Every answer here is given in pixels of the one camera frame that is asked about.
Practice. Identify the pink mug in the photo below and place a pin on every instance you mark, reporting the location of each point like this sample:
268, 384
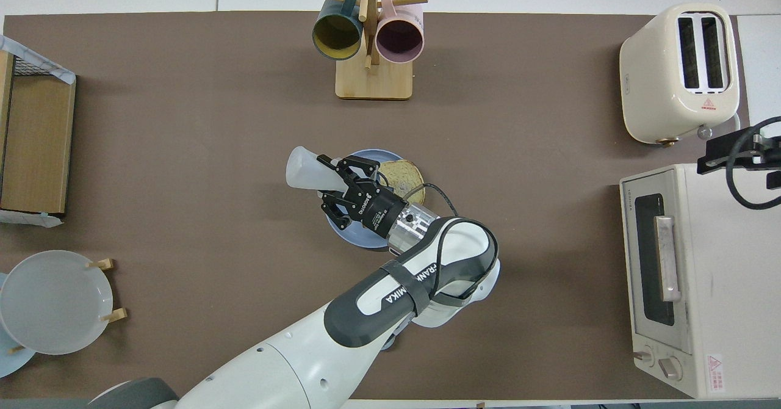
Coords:
399, 39

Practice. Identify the translucent bottle with blue cap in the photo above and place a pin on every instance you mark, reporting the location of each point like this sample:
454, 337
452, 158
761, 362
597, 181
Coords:
305, 174

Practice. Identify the wooden plate rack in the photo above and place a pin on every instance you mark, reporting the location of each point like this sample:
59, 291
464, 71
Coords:
115, 315

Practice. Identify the white toaster oven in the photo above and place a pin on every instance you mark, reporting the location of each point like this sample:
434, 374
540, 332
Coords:
726, 287

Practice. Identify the cream two-slot toaster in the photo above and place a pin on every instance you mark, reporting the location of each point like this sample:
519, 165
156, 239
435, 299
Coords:
650, 85

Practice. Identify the light blue racked plate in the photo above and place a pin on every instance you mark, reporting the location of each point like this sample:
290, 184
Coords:
9, 363

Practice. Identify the pale grey plate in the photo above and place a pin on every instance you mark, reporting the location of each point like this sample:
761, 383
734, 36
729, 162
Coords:
55, 302

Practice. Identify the wooden mug tree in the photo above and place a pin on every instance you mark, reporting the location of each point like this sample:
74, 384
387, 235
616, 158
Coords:
373, 82

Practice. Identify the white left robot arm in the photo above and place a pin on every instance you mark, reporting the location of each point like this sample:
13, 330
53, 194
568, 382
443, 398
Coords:
366, 311

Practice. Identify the brown table mat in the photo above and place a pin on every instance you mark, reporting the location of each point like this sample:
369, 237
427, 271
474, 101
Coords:
183, 152

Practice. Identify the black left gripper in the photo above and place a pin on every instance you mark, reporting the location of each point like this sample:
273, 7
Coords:
375, 209

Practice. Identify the dark teal mug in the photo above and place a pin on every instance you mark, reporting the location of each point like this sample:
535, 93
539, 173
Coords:
337, 36

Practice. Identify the blue round plate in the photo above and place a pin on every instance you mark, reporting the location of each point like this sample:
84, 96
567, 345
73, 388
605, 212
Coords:
341, 235

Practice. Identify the toasted bread slice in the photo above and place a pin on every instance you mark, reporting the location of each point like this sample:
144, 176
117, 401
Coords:
406, 177

